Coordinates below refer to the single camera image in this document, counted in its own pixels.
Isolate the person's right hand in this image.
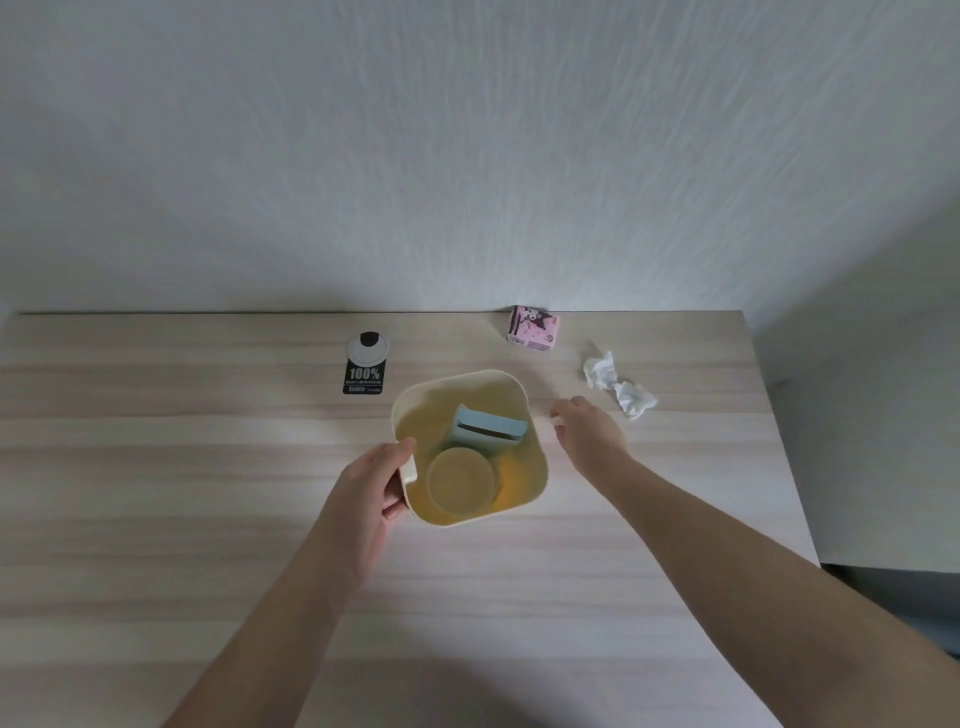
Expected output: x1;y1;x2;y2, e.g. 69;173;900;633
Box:
550;396;632;482

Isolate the person's left hand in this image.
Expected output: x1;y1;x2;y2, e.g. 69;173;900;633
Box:
318;437;417;585

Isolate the cream square plastic bin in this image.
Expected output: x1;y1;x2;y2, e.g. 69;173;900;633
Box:
391;369;550;529

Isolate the person's right forearm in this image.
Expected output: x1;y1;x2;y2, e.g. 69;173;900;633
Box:
588;452;960;728

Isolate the person's left forearm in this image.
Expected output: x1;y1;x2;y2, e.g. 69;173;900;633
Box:
161;536;365;728

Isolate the crumpled white tissue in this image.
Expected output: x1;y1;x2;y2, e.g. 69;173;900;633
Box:
583;351;660;421

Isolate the light blue packet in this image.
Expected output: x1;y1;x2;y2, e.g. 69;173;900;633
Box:
447;403;530;451

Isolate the round yellow lid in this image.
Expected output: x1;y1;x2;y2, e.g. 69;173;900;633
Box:
426;447;498;516

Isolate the black sticker label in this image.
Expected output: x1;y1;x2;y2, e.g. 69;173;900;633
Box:
342;360;387;396

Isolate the pink tissue packet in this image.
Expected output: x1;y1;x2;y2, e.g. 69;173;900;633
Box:
507;305;561;352

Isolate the grey round cable grommet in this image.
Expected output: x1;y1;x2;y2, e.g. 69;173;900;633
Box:
346;330;390;364

